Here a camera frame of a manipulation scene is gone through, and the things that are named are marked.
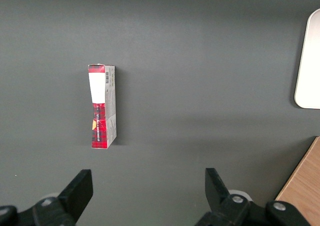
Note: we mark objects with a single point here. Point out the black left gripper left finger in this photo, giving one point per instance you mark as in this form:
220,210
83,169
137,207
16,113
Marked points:
72,201

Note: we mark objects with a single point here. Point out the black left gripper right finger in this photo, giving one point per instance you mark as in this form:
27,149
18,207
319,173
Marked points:
225,206

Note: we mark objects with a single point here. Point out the beige rectangular tray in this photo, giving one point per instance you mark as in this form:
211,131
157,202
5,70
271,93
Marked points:
310,73

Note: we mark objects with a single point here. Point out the red tartan cardboard box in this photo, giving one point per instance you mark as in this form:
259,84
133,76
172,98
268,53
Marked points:
100,125

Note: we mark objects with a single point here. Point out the oak wooden drawer cabinet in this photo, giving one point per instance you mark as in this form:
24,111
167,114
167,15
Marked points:
305,186

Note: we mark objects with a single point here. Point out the dark grey table mat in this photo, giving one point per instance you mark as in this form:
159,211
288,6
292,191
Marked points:
175,60

